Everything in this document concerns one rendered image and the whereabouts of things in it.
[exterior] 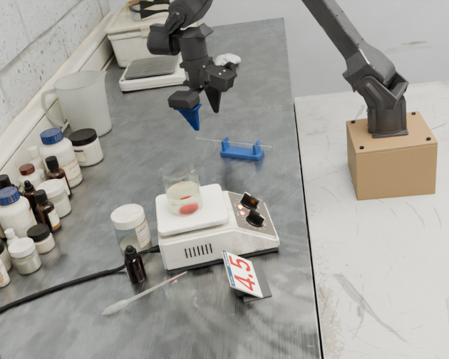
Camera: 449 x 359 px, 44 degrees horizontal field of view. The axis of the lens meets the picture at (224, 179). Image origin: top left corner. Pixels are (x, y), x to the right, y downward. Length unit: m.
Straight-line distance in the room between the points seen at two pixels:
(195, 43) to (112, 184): 0.36
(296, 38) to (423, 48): 0.51
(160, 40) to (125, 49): 0.75
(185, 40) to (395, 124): 0.45
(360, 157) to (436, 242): 0.20
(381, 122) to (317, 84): 1.34
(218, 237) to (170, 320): 0.16
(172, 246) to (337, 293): 0.27
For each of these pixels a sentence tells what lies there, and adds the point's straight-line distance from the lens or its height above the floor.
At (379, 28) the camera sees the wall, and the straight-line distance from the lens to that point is 2.36.
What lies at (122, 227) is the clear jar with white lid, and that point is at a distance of 1.00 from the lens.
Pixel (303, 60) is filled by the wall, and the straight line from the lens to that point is 2.36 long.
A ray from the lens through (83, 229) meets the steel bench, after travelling 1.16.
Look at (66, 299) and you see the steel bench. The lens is 1.00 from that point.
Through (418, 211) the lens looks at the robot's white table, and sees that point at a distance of 1.06.
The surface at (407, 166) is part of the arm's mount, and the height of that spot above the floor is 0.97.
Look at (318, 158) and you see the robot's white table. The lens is 1.24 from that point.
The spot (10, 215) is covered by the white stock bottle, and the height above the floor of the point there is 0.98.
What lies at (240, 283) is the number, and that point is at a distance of 0.88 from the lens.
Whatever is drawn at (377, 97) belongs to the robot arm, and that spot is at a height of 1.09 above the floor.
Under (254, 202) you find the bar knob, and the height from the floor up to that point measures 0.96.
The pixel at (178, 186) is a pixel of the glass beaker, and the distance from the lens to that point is 0.91.
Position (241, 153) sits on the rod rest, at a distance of 1.27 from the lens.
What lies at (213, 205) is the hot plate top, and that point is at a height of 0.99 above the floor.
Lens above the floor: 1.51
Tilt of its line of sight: 31 degrees down
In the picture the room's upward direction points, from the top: 10 degrees counter-clockwise
